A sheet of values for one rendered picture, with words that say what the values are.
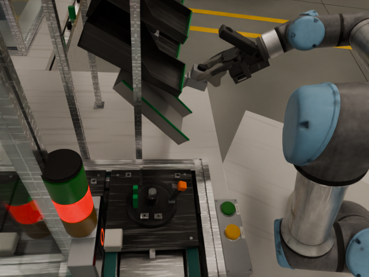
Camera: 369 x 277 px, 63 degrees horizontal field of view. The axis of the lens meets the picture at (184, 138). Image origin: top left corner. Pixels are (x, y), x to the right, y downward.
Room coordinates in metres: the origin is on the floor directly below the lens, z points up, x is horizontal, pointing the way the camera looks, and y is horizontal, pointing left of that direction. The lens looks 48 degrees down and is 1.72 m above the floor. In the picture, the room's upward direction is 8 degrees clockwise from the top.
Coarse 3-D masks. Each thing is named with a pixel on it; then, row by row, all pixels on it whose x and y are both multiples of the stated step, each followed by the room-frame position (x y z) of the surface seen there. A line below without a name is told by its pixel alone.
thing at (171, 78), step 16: (96, 16) 0.74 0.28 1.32; (112, 16) 0.74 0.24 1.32; (128, 16) 0.75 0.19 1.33; (96, 32) 0.62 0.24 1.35; (112, 32) 0.74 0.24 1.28; (128, 32) 0.75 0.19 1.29; (144, 32) 0.75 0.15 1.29; (96, 48) 0.62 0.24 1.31; (112, 48) 0.62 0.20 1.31; (128, 48) 0.62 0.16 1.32; (144, 48) 0.75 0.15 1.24; (128, 64) 0.62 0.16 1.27; (144, 64) 0.62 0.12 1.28; (160, 64) 0.71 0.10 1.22; (176, 64) 0.75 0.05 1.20; (144, 80) 0.62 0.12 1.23; (160, 80) 0.62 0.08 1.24; (176, 80) 0.68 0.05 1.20; (176, 96) 0.62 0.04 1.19
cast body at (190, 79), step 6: (198, 66) 0.76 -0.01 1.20; (204, 66) 0.77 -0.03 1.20; (192, 72) 0.74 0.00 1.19; (198, 72) 0.74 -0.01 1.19; (186, 78) 0.75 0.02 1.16; (192, 78) 0.74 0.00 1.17; (186, 84) 0.74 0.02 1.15; (192, 84) 0.74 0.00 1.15; (198, 84) 0.74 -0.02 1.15; (204, 84) 0.74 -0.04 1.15; (204, 90) 0.74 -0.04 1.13
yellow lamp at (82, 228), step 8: (88, 216) 0.19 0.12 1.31; (96, 216) 0.21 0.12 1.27; (64, 224) 0.18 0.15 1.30; (72, 224) 0.18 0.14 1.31; (80, 224) 0.18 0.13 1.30; (88, 224) 0.19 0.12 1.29; (96, 224) 0.20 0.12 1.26; (72, 232) 0.18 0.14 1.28; (80, 232) 0.18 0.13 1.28; (88, 232) 0.18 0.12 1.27
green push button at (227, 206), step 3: (222, 204) 0.44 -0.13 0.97; (225, 204) 0.44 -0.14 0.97; (228, 204) 0.44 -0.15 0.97; (231, 204) 0.45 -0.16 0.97; (222, 207) 0.43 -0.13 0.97; (225, 207) 0.43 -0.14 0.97; (228, 207) 0.44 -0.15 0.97; (231, 207) 0.44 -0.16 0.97; (234, 207) 0.44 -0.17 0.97; (222, 210) 0.42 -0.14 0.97; (225, 210) 0.42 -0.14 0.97; (228, 210) 0.42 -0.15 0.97; (231, 210) 0.43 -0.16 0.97; (234, 210) 0.43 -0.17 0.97; (225, 213) 0.42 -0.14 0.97; (228, 213) 0.42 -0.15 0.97; (231, 213) 0.42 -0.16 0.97
